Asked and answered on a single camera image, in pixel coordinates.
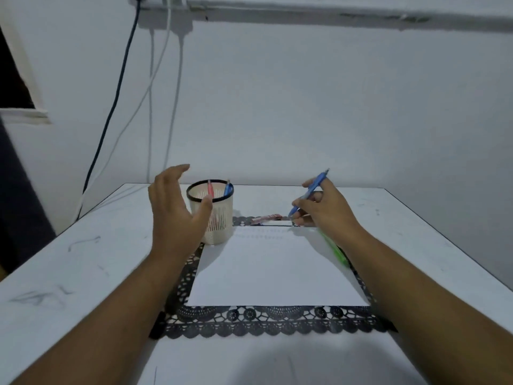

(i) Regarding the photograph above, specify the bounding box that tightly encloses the person's right hand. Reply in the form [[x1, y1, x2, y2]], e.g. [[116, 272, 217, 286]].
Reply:
[[291, 177, 364, 247]]

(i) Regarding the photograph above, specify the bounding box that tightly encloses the person's left hand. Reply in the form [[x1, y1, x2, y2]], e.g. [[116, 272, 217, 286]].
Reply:
[[148, 164, 213, 259]]

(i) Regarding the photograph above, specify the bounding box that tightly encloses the blue ballpoint pen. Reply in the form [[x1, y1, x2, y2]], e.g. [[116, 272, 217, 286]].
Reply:
[[288, 168, 330, 219]]

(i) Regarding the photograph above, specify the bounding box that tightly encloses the person's left forearm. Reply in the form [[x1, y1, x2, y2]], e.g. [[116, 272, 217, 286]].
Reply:
[[8, 246, 193, 385]]

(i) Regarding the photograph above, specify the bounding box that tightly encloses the person's right forearm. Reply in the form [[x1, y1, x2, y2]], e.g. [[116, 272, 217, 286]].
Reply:
[[339, 228, 513, 385]]

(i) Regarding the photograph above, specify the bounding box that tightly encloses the white mesh pen holder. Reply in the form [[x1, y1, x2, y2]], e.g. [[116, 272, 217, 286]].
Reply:
[[186, 179, 235, 245]]

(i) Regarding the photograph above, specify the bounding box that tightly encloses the green pen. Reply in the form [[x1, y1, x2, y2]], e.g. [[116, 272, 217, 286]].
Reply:
[[318, 229, 350, 268]]

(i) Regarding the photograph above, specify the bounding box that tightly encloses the white paper sheet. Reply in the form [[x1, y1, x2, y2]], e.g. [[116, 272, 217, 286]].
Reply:
[[186, 220, 370, 307]]

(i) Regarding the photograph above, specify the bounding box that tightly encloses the black lace table mat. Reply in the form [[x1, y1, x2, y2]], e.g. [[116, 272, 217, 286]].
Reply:
[[149, 215, 398, 340]]

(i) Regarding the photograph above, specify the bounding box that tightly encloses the white cable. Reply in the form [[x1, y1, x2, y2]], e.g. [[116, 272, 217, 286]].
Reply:
[[73, 0, 174, 223]]

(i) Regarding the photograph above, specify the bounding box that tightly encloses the black cable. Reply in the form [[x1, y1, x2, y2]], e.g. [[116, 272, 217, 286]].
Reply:
[[75, 0, 142, 221]]

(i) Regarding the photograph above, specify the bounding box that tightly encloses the white wall cable duct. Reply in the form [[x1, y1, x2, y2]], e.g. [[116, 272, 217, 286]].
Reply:
[[186, 0, 513, 26]]

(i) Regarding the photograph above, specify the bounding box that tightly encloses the white window frame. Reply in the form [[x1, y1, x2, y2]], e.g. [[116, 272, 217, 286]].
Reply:
[[0, 12, 51, 125]]

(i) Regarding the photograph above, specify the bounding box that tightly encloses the white wall socket strip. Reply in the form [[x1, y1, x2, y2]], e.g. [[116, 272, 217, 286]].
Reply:
[[128, 0, 189, 9]]

